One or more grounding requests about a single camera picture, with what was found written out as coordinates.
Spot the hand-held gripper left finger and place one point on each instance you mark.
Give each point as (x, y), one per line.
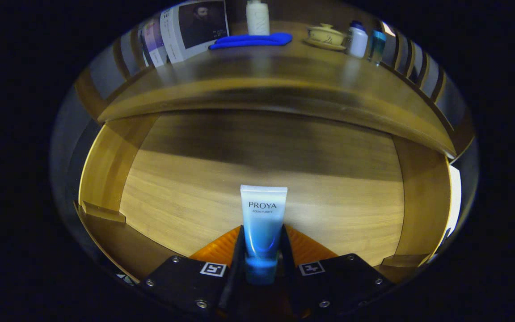
(190, 281)

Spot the brown wooden countertop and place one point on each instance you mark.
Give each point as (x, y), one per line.
(262, 67)

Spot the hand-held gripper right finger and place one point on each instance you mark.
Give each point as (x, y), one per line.
(342, 279)

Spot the white pump bottle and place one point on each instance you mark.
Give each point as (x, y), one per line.
(257, 18)

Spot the yellow lidded tea cup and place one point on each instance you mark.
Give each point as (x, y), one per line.
(325, 36)

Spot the brown wooden cabinet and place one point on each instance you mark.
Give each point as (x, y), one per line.
(302, 11)

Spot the purple book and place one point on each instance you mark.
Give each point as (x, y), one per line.
(154, 42)

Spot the white bottle with blue cap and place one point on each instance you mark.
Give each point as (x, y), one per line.
(357, 42)

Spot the blue and white tube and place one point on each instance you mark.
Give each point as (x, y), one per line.
(263, 214)

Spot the teal bottle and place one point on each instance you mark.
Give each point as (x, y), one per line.
(377, 47)

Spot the brown wooden drawer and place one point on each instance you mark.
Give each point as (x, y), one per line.
(239, 165)

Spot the white book with portrait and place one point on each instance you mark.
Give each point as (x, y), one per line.
(195, 31)

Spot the white slatted furniture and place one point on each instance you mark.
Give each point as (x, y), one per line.
(455, 197)

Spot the blue folded cloth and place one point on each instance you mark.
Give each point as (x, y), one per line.
(248, 41)

